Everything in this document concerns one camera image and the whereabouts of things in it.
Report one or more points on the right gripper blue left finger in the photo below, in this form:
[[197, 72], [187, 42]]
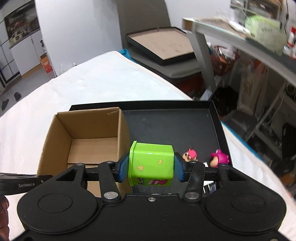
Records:
[[121, 168]]

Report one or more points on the green tissue pack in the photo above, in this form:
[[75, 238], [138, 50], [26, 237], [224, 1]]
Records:
[[267, 32]]

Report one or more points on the black shallow tray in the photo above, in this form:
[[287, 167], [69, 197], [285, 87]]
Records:
[[181, 124]]

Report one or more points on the pink dinosaur costume figurine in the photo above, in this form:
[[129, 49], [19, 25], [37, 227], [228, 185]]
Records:
[[218, 157]]

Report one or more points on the glass top metal desk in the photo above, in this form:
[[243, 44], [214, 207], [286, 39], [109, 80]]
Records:
[[196, 31]]

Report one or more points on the white shelf rack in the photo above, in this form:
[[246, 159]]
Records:
[[269, 127]]

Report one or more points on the brown cardboard box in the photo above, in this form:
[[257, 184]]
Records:
[[84, 136]]

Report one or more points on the green toy house box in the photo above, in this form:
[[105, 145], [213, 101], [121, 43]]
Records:
[[150, 164]]

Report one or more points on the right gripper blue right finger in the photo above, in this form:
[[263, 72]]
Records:
[[181, 170]]

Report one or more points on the black framed cork board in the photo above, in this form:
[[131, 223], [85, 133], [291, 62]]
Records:
[[164, 46]]

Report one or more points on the black slipper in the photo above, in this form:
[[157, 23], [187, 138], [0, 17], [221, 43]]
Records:
[[17, 96], [4, 104]]

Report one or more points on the grey chair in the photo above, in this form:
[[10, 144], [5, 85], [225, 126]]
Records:
[[137, 15]]

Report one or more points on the red wicker basket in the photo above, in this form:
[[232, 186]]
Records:
[[223, 59]]

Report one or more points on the person's left hand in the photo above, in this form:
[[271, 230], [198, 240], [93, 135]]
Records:
[[4, 219]]

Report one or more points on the small pink-haired figurine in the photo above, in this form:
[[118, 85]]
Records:
[[190, 155]]

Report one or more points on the orange cardboard box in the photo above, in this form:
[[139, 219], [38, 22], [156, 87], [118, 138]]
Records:
[[46, 63]]

